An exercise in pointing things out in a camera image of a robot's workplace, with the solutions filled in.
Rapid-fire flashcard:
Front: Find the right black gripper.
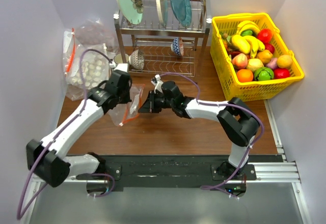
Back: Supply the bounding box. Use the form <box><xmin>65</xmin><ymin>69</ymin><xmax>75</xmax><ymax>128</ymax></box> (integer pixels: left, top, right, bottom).
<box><xmin>139</xmin><ymin>90</ymin><xmax>175</xmax><ymax>114</ymax></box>

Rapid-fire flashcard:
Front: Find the clear orange-zipper zip bag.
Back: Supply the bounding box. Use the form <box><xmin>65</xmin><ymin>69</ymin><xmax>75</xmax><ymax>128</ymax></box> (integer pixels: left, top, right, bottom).
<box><xmin>108</xmin><ymin>84</ymin><xmax>145</xmax><ymax>126</ymax></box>

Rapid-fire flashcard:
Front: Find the orange fruit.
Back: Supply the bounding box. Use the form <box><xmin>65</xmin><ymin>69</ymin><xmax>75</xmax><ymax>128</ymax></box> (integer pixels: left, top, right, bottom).
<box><xmin>236</xmin><ymin>69</ymin><xmax>254</xmax><ymax>83</ymax></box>

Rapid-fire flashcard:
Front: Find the pink yellow peach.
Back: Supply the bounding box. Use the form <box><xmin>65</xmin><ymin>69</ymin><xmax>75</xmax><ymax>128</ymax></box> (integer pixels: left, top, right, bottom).
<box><xmin>231</xmin><ymin>53</ymin><xmax>248</xmax><ymax>70</ymax></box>

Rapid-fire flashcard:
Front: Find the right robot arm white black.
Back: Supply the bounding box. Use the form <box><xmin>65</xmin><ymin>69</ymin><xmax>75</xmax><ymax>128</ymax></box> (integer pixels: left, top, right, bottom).
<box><xmin>138</xmin><ymin>81</ymin><xmax>262</xmax><ymax>180</ymax></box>

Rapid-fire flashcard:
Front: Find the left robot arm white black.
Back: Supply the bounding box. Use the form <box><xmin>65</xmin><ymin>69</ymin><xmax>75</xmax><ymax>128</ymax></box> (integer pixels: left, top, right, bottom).
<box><xmin>26</xmin><ymin>70</ymin><xmax>132</xmax><ymax>187</ymax></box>

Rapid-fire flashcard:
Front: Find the zip bag with white pieces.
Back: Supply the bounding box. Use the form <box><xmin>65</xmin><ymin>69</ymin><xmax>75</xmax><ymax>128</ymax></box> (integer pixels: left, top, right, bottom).
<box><xmin>62</xmin><ymin>29</ymin><xmax>115</xmax><ymax>101</ymax></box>

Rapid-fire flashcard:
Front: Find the cream enamel mug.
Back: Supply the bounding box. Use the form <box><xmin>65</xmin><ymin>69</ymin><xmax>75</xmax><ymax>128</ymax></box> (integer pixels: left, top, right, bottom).
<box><xmin>114</xmin><ymin>53</ymin><xmax>129</xmax><ymax>65</ymax></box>

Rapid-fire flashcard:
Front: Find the grey patterned bowl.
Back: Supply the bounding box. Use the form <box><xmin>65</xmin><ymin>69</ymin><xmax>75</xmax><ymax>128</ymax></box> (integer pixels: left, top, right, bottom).
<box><xmin>128</xmin><ymin>49</ymin><xmax>145</xmax><ymax>70</ymax></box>

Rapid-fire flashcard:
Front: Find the metal dish rack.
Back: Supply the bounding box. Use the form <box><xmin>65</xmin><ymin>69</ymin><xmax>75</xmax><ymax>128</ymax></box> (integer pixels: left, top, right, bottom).
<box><xmin>114</xmin><ymin>0</ymin><xmax>212</xmax><ymax>80</ymax></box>

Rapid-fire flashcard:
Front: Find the blue patterned bowl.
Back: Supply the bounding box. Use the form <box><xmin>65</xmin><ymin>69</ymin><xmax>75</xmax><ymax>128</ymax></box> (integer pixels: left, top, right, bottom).
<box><xmin>171</xmin><ymin>37</ymin><xmax>184</xmax><ymax>57</ymax></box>

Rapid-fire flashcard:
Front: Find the mint green floral plate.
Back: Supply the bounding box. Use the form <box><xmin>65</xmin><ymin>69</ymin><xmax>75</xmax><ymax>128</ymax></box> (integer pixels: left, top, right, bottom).
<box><xmin>116</xmin><ymin>0</ymin><xmax>144</xmax><ymax>25</ymax></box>

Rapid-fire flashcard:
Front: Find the teal blue plate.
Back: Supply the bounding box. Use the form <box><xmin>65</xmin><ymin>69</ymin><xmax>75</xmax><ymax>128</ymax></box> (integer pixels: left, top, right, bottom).
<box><xmin>170</xmin><ymin>0</ymin><xmax>192</xmax><ymax>28</ymax></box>

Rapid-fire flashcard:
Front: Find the yellow plastic basket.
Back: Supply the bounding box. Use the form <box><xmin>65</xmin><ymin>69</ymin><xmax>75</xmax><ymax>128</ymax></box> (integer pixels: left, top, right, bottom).
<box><xmin>210</xmin><ymin>13</ymin><xmax>304</xmax><ymax>101</ymax></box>

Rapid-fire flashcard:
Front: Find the yellow pear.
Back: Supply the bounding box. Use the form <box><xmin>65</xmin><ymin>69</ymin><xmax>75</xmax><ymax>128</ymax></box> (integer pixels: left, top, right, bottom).
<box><xmin>246</xmin><ymin>59</ymin><xmax>264</xmax><ymax>73</ymax></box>

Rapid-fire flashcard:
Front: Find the yellow banana bunch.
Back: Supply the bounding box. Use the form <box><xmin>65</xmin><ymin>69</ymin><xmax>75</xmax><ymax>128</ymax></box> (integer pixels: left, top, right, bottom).
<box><xmin>231</xmin><ymin>20</ymin><xmax>265</xmax><ymax>59</ymax></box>

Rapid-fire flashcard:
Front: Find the green lime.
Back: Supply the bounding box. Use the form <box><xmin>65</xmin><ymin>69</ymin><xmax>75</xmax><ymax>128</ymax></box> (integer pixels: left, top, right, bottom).
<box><xmin>240</xmin><ymin>30</ymin><xmax>254</xmax><ymax>37</ymax></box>

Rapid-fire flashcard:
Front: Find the yellow mango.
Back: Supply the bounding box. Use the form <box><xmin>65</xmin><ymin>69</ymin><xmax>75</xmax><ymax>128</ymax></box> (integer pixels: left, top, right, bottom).
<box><xmin>256</xmin><ymin>49</ymin><xmax>273</xmax><ymax>65</ymax></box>

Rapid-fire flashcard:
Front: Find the purple sweet potato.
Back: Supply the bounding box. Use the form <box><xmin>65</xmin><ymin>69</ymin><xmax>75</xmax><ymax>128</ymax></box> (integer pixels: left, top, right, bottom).
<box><xmin>265</xmin><ymin>58</ymin><xmax>278</xmax><ymax>70</ymax></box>

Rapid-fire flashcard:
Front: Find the red small apple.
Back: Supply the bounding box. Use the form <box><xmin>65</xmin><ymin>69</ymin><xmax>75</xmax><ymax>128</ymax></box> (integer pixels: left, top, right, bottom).
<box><xmin>264</xmin><ymin>43</ymin><xmax>275</xmax><ymax>54</ymax></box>

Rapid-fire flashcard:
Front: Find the red tomato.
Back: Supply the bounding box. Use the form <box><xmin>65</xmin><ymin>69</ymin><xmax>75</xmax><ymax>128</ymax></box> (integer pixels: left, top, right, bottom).
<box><xmin>257</xmin><ymin>29</ymin><xmax>273</xmax><ymax>43</ymax></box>

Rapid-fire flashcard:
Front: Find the yellow lemon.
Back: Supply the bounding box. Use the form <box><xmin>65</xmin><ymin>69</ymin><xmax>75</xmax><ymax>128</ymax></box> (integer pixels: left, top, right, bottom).
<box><xmin>277</xmin><ymin>54</ymin><xmax>293</xmax><ymax>68</ymax></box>

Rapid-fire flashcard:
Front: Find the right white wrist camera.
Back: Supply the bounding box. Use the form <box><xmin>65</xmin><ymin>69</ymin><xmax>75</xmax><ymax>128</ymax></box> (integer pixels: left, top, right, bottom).
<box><xmin>151</xmin><ymin>74</ymin><xmax>163</xmax><ymax>93</ymax></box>

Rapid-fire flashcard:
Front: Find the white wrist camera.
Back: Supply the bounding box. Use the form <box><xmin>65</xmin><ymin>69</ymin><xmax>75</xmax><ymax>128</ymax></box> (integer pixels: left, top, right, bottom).
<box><xmin>113</xmin><ymin>63</ymin><xmax>129</xmax><ymax>73</ymax></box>
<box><xmin>151</xmin><ymin>74</ymin><xmax>163</xmax><ymax>93</ymax></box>

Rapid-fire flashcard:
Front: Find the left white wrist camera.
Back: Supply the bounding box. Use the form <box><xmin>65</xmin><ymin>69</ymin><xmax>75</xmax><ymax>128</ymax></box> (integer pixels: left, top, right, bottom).
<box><xmin>113</xmin><ymin>63</ymin><xmax>129</xmax><ymax>73</ymax></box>

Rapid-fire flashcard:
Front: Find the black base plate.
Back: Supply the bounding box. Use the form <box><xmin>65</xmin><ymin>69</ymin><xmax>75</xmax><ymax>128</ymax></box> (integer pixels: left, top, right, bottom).
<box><xmin>67</xmin><ymin>152</ymin><xmax>257</xmax><ymax>193</ymax></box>

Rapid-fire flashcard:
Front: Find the aluminium frame rail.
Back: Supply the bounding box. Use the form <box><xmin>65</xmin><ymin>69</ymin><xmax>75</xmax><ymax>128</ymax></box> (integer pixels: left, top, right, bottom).
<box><xmin>220</xmin><ymin>162</ymin><xmax>313</xmax><ymax>223</ymax></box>

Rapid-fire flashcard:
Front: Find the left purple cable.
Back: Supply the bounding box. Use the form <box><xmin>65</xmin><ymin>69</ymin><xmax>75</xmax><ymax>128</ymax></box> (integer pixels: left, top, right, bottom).
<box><xmin>16</xmin><ymin>48</ymin><xmax>115</xmax><ymax>221</ymax></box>

